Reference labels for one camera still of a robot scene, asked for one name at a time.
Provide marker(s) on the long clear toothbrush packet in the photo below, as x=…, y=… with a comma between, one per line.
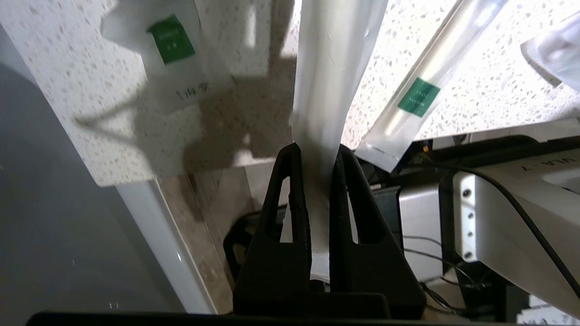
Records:
x=331, y=68

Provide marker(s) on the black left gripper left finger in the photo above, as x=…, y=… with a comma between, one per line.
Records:
x=272, y=271

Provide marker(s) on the white bathtub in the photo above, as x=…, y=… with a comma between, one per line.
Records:
x=68, y=226

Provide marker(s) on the white robot chassis housing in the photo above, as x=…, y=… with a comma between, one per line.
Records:
x=507, y=226

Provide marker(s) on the long packet with green label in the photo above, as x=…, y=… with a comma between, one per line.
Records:
x=419, y=97

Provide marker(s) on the folded sachet with green label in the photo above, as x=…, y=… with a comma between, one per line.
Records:
x=172, y=72

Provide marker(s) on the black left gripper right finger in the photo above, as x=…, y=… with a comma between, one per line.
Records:
x=371, y=271

